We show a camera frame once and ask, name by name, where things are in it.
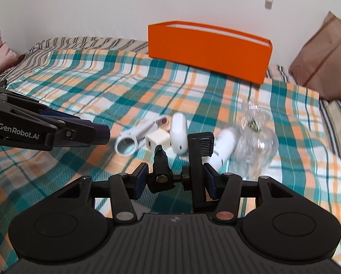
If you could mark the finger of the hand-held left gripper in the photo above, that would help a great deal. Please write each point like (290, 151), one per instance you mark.
(73, 134)
(60, 117)

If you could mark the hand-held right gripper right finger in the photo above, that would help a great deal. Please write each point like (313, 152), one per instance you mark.
(210, 181)

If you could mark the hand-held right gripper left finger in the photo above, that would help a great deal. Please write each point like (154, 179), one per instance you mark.
(140, 181)

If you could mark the black phone holder clamp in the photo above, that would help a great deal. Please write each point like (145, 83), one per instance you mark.
(197, 177)

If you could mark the white charger adapter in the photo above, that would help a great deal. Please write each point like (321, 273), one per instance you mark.
(156, 139)

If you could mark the orange storage box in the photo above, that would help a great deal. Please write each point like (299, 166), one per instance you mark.
(207, 51)

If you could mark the white cylinder bottle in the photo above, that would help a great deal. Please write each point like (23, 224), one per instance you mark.
(224, 145)

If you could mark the clear plastic bag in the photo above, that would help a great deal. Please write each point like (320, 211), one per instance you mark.
(256, 154)

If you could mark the white oval device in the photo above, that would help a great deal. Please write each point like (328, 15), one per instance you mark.
(178, 134)

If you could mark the teal orange plaid blanket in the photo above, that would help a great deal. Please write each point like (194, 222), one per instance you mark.
(130, 91)

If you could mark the striped bedsheet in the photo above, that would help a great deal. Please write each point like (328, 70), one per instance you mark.
(338, 125)

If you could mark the brown paper bag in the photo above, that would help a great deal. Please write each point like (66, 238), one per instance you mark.
(324, 65)

